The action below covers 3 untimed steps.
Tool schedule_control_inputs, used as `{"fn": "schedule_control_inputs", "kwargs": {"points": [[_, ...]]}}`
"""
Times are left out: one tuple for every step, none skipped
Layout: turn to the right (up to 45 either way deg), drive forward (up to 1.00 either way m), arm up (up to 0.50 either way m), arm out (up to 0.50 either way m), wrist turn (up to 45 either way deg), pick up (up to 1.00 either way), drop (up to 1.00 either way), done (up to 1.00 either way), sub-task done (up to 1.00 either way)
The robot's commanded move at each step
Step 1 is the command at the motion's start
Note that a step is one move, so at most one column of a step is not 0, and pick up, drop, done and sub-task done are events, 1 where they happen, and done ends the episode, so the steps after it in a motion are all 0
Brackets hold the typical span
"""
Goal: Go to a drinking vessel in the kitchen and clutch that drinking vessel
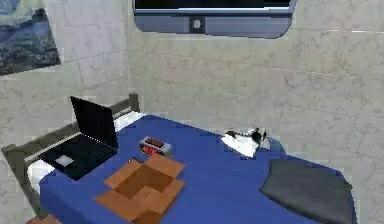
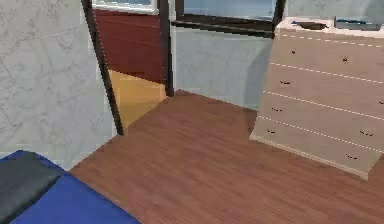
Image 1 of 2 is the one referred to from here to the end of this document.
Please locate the blue covered bed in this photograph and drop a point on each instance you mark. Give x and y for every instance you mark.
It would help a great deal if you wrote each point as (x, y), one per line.
(213, 180)

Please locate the open brown cardboard box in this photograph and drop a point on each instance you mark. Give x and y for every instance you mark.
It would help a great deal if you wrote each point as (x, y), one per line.
(141, 188)

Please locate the grey framed window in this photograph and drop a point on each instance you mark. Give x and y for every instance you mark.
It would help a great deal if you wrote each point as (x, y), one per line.
(213, 20)

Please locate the black laptop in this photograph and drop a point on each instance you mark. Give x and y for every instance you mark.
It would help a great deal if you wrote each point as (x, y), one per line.
(87, 140)

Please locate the dark grey pillow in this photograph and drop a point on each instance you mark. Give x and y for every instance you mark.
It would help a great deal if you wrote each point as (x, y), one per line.
(308, 191)

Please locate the blue framed picture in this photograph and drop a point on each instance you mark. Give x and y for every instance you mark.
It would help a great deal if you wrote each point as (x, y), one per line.
(25, 38)

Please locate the brown wooden furniture corner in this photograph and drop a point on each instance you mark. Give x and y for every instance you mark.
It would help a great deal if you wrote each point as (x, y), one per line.
(43, 220)

